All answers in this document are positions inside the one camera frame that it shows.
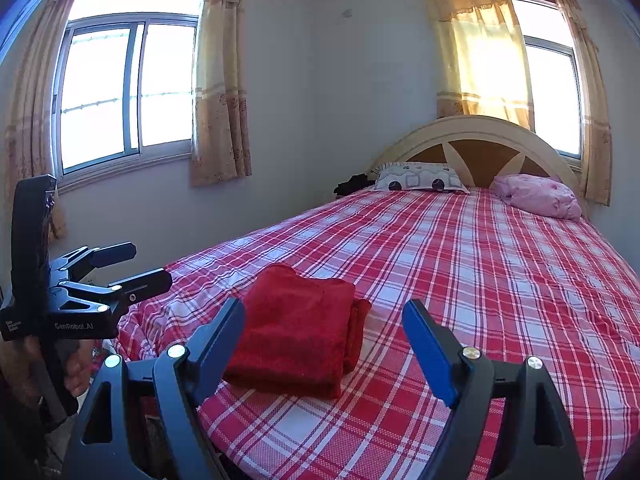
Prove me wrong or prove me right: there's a black cloth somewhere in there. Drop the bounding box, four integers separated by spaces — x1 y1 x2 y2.
334 173 377 197

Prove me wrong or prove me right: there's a pink pillow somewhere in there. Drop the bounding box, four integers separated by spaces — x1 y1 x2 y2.
489 174 583 221

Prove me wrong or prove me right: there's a large sliding window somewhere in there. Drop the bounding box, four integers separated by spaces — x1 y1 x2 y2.
52 0 206 191

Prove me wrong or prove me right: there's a window behind headboard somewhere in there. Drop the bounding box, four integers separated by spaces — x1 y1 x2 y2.
507 0 586 161

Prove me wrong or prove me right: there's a person's dark jacket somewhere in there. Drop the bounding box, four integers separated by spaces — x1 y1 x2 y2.
0 342 66 480

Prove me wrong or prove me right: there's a person's left hand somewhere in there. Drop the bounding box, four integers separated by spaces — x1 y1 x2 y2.
62 341 94 399

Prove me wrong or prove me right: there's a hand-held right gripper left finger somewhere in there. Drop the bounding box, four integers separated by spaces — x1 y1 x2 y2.
62 297 247 480

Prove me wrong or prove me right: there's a cream and wood headboard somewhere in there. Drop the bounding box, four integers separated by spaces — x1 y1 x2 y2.
369 115 591 221

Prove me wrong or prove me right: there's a bed with red plaid sheet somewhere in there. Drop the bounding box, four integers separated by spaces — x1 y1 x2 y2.
112 185 640 480

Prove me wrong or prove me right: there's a grey patterned pillow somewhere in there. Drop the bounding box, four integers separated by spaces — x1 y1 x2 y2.
372 161 471 195

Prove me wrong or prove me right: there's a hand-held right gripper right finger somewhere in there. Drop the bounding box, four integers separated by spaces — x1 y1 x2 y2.
401 299 586 480

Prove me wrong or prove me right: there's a sheer yellow curtain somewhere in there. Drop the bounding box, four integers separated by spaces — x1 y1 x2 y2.
422 0 536 131

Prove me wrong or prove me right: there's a red knitted sweater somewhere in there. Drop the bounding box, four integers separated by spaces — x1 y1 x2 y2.
222 262 373 401

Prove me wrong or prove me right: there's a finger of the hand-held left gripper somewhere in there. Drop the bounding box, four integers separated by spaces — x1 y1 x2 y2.
61 267 173 314
51 241 138 277

